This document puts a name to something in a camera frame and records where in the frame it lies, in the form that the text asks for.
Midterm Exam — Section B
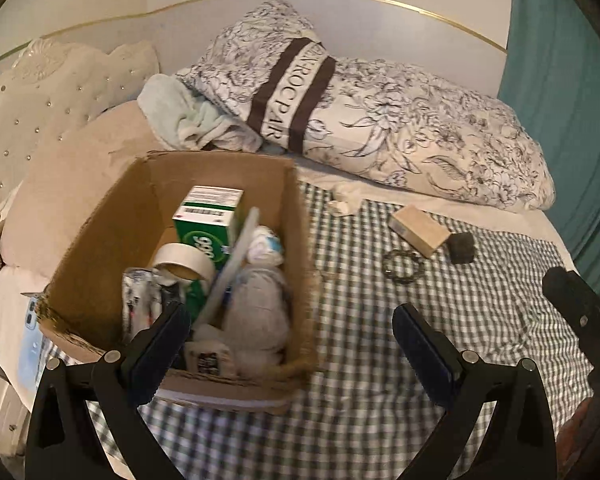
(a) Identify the white sachet dark label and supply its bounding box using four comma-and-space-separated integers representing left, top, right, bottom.
184, 340, 237, 378

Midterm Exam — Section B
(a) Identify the white tape roll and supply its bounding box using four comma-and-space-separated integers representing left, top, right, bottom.
151, 243, 215, 282

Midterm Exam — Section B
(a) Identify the white foam strip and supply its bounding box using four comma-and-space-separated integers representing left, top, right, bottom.
192, 207, 260, 332

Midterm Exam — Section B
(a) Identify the brown kraft paper box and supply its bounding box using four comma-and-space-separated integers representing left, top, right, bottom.
388, 205, 451, 258

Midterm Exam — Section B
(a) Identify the green white medicine box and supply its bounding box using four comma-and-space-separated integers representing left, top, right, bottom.
172, 185, 244, 270

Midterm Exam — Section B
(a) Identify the blue white tissue pack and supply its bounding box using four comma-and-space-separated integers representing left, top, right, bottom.
247, 226, 284, 266

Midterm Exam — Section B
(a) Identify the white tissue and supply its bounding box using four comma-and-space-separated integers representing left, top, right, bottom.
327, 182, 364, 218

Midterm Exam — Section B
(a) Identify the crinkled plastic wrapper pack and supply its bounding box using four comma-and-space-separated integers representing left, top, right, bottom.
122, 268, 180, 344

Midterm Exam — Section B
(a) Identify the green snack bag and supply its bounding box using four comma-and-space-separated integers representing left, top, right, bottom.
183, 280, 207, 322

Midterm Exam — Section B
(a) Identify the person hand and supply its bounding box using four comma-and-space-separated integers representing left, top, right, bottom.
556, 398, 592, 472

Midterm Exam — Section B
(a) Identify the cardboard box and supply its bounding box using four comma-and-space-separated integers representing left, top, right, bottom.
34, 149, 319, 415

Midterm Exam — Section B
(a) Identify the checkered bed sheet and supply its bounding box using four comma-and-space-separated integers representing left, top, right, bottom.
44, 179, 596, 480

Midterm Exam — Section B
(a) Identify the light blue smartphone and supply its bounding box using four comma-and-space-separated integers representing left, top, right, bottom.
17, 295, 44, 393

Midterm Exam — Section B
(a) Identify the small black pouch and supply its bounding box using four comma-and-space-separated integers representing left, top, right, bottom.
446, 232, 476, 264

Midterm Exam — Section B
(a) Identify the beige pillow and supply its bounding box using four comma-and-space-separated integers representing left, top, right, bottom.
0, 101, 162, 278

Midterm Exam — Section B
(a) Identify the mint green towel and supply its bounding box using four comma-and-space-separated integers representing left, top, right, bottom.
137, 74, 262, 153

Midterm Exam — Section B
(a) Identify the teal curtain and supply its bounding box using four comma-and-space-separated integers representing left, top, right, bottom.
498, 0, 600, 295

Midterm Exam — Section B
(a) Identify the tufted cream headboard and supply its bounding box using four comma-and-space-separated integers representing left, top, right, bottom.
0, 39, 159, 203

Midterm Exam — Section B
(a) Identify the floral duvet roll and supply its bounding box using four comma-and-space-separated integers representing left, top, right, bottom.
178, 0, 556, 212

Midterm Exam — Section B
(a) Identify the green bead bracelet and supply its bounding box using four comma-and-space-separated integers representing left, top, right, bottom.
382, 248, 426, 285

